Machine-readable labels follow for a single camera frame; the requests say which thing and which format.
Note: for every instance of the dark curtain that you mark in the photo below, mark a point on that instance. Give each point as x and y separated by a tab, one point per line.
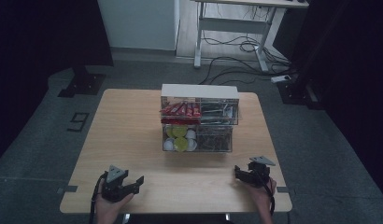
40	37
351	62

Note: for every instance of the person's left hand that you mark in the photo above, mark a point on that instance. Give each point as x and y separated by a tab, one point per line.
108	209

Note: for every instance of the clear organizer with white top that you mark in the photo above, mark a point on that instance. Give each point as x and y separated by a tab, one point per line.
199	91

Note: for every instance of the row of red stick packets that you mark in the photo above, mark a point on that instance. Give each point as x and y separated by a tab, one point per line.
180	112

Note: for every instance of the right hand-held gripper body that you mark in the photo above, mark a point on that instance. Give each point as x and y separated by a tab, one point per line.
259	174

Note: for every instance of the person's right hand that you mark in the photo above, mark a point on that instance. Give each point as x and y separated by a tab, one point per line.
263	197

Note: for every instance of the grey tape strip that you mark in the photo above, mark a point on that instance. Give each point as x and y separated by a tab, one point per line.
284	189
69	188

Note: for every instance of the black tape floor marker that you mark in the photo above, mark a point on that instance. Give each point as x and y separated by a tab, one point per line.
79	121

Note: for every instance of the white cabinet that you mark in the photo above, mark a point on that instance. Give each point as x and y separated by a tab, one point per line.
139	23

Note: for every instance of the pile of dark tea bags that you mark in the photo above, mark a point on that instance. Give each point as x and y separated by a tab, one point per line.
214	139

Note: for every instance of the black stand base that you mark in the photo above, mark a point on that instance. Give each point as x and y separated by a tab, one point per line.
83	84
300	93

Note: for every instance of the white capsule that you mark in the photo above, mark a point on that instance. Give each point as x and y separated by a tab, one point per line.
190	134
168	145
192	145

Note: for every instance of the pile of dark stick packets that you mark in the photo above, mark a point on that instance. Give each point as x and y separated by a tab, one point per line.
216	113

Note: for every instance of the white power strip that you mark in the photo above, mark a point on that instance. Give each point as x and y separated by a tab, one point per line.
280	78

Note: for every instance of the white desk frame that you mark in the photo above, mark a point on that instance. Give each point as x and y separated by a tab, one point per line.
233	25

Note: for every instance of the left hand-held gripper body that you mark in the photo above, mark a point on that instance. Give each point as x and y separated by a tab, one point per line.
113	186

